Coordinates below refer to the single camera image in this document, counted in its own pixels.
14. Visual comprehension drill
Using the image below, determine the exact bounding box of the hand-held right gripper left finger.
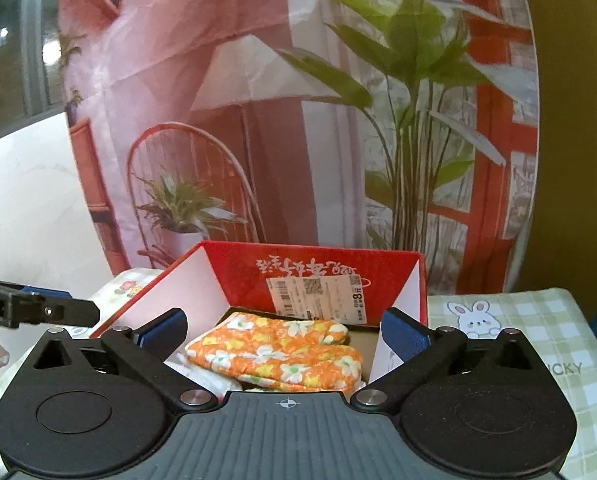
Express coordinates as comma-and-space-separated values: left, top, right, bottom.
28, 307, 219, 416

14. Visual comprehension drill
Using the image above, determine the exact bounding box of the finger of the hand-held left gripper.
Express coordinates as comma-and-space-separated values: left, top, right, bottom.
7, 293, 100, 328
18, 286, 74, 301

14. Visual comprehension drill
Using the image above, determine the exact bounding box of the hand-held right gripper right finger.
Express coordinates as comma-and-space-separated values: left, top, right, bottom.
349, 307, 549, 413

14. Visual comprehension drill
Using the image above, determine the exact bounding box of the red strawberry cardboard box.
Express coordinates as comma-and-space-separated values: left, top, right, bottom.
89, 240, 429, 395

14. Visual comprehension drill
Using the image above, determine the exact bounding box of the orange floral cloth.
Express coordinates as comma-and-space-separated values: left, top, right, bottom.
185, 311, 364, 393

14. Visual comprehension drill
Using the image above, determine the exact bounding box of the green checked bunny tablecloth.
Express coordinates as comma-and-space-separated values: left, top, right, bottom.
0, 267, 597, 480

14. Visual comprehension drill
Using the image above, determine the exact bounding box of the printed room scene backdrop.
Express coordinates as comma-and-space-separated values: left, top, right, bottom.
58, 0, 542, 296

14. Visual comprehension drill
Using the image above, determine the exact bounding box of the window with metal frame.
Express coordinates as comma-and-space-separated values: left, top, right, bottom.
0, 0, 68, 150

